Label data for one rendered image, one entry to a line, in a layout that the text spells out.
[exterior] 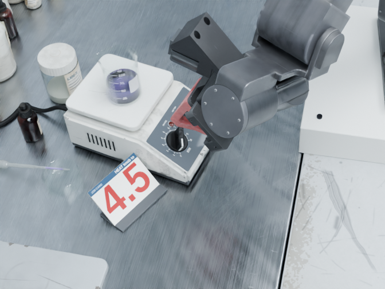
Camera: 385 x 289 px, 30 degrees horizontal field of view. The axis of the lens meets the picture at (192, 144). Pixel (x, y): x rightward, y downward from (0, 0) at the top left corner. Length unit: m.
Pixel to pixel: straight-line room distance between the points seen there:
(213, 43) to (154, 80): 0.26
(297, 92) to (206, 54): 0.11
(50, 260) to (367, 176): 0.45
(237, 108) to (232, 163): 0.33
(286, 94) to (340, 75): 0.32
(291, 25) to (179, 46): 0.13
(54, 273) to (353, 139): 0.44
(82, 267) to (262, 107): 0.35
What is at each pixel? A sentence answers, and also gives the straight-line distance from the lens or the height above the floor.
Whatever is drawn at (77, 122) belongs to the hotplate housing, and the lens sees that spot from 1.03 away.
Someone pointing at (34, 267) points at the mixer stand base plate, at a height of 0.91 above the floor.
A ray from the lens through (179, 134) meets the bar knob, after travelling 1.00.
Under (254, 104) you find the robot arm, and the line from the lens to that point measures 0.72.
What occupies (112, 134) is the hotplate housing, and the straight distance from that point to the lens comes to 1.01.
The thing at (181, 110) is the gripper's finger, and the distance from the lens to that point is 0.88.
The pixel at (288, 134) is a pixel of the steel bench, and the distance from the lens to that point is 1.08.
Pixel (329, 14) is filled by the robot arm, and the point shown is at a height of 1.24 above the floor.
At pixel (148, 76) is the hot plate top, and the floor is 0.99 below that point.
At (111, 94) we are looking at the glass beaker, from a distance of 1.00.
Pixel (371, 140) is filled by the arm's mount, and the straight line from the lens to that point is 1.02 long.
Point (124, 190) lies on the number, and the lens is 1.00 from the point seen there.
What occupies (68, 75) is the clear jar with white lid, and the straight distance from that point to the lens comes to 1.12.
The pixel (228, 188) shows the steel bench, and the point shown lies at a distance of 1.01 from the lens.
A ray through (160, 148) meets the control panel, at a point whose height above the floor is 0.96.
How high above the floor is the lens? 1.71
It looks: 49 degrees down
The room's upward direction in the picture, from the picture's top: 6 degrees counter-clockwise
